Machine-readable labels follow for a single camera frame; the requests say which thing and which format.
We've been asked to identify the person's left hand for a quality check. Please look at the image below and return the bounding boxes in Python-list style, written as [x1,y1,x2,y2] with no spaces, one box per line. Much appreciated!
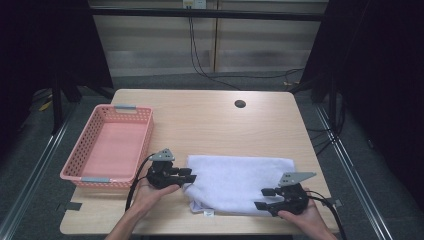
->
[130,179,181,216]

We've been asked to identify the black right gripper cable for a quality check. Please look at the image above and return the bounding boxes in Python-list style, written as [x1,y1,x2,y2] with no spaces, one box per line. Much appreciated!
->
[304,189,348,240]

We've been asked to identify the white wall socket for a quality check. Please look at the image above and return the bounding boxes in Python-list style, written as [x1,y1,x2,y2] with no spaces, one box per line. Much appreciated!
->
[182,0,208,10]

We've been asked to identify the person's right hand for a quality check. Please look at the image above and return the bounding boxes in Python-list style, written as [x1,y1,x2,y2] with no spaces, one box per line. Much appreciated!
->
[277,191,327,234]

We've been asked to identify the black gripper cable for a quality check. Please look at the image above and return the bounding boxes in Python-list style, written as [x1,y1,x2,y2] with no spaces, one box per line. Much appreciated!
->
[124,152,158,213]
[304,189,348,240]

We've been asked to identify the black curtain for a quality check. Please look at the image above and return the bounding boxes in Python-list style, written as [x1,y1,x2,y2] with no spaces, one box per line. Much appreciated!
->
[0,0,115,158]
[289,0,424,211]

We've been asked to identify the pink perforated plastic basket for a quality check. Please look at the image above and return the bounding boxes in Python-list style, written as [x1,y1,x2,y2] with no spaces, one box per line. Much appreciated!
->
[59,103,155,190]

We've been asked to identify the black horizontal bar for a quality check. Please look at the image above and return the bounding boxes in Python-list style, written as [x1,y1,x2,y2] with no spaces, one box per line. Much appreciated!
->
[89,7,327,23]

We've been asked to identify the black floor cables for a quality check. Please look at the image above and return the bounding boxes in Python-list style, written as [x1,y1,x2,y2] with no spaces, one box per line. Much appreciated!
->
[305,93,347,157]

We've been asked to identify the black metal stand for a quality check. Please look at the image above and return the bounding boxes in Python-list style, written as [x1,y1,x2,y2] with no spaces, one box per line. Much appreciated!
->
[50,68,65,135]

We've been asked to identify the black tape piece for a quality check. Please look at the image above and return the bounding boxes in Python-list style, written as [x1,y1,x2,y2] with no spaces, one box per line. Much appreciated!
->
[56,201,83,213]

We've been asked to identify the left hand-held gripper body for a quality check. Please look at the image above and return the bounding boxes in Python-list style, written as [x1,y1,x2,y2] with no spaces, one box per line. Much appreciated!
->
[145,148,184,190]

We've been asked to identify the metal floor rail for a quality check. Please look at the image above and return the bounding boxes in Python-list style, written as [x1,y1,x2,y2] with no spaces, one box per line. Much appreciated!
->
[0,108,77,240]
[314,103,395,240]

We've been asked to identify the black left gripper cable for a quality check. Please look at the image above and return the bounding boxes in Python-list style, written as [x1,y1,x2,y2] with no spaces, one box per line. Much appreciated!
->
[124,152,158,213]

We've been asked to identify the yellow floor object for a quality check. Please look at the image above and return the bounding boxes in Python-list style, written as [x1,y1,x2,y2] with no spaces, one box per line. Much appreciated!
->
[37,99,54,112]

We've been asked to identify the white patterned garment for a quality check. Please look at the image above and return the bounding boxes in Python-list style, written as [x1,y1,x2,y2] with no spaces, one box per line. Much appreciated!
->
[182,154,296,218]

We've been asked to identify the black hanging wall cable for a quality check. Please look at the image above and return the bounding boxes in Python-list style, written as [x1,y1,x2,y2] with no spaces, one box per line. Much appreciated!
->
[188,8,305,91]

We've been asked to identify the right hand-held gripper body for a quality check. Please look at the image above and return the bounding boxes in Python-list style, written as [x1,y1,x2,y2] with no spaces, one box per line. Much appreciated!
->
[270,171,318,217]

